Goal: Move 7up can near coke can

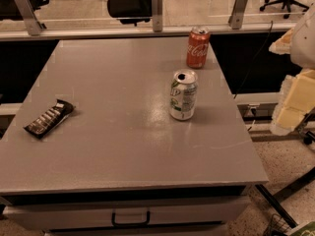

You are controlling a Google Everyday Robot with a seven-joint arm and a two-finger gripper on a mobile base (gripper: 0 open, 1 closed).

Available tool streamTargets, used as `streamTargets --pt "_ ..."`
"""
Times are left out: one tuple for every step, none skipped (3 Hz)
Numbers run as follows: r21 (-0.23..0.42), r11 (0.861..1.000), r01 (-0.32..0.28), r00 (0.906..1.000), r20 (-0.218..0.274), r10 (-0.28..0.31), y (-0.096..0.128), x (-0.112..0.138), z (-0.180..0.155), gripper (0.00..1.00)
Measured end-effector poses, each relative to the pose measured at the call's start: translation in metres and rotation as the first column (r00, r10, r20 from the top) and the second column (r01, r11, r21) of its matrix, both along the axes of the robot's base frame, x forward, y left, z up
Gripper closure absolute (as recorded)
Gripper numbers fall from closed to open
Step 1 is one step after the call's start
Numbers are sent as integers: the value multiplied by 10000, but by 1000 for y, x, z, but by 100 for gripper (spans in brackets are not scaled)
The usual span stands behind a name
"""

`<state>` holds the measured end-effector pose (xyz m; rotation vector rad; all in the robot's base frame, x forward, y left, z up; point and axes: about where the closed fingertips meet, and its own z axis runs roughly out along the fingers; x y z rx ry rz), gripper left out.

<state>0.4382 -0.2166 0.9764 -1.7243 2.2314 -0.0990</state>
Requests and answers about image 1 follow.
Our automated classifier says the black wire basket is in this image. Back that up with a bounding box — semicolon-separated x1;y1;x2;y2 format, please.
263;213;297;236

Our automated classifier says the black snack bar wrapper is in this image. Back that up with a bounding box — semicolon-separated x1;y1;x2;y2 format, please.
24;99;75;140

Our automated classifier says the centre metal glass bracket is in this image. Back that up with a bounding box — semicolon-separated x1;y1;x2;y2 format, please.
152;0;163;32

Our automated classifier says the black office chair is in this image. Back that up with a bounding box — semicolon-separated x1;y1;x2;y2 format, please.
259;0;309;19
107;0;152;26

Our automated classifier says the black office chair centre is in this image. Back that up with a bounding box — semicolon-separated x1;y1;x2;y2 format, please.
107;0;152;26

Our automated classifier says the white drawer with black handle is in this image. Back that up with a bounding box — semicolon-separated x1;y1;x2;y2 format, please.
4;196;250;230

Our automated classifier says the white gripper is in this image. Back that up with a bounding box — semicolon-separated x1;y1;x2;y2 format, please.
269;5;315;136

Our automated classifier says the left metal glass bracket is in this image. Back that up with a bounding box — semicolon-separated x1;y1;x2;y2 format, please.
14;0;44;36

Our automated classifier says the black hanging cable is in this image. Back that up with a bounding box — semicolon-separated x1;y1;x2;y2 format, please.
232;20;275;99

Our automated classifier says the black office chair right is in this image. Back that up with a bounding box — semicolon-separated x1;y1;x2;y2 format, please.
259;0;309;19

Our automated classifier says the red coke can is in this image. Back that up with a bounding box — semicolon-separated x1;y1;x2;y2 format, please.
186;27;210;69

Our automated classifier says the white green 7up can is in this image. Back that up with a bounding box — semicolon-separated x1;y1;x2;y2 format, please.
169;69;198;121

